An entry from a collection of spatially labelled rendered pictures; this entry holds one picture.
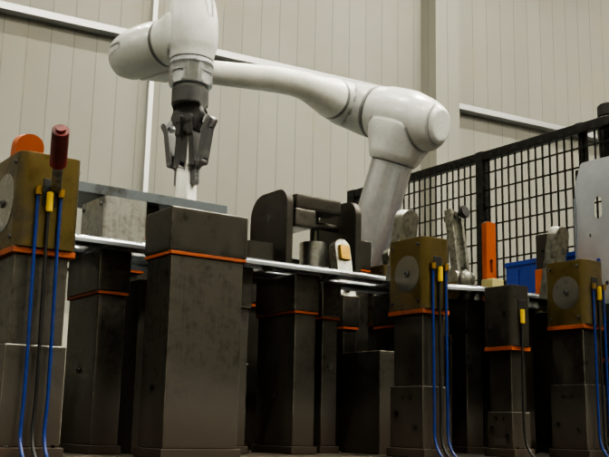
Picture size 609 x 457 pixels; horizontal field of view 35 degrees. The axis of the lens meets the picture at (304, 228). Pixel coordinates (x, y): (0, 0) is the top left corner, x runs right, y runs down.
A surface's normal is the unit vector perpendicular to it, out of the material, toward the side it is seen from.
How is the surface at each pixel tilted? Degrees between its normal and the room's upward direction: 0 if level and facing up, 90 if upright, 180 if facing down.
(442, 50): 90
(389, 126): 96
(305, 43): 90
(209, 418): 90
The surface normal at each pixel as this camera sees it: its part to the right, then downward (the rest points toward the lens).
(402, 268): -0.82, -0.13
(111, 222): 0.58, -0.15
